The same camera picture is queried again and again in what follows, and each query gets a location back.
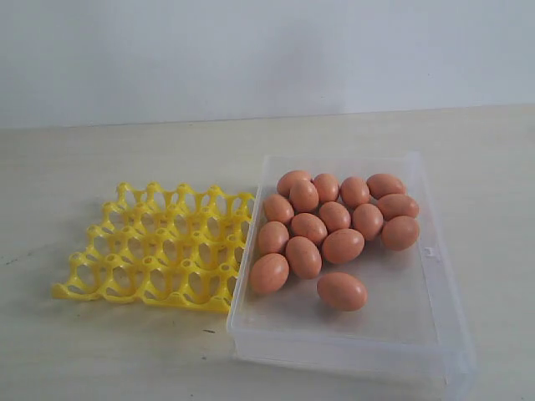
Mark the yellow plastic egg tray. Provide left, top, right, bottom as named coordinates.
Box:
left=51, top=182, right=254, bottom=313

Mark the clear plastic container box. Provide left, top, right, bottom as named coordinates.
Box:
left=227, top=152, right=476, bottom=400

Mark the brown egg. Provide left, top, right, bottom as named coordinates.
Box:
left=381, top=216, right=420, bottom=251
left=377, top=194, right=420, bottom=221
left=285, top=236, right=322, bottom=279
left=321, top=228, right=364, bottom=264
left=339, top=176, right=371, bottom=209
left=318, top=201, right=351, bottom=233
left=262, top=194, right=294, bottom=226
left=277, top=170, right=312, bottom=198
left=366, top=173, right=406, bottom=200
left=313, top=173, right=339, bottom=204
left=289, top=180, right=319, bottom=213
left=290, top=213, right=328, bottom=246
left=249, top=253, right=289, bottom=295
left=352, top=203, right=384, bottom=241
left=317, top=272, right=368, bottom=312
left=257, top=221, right=290, bottom=255

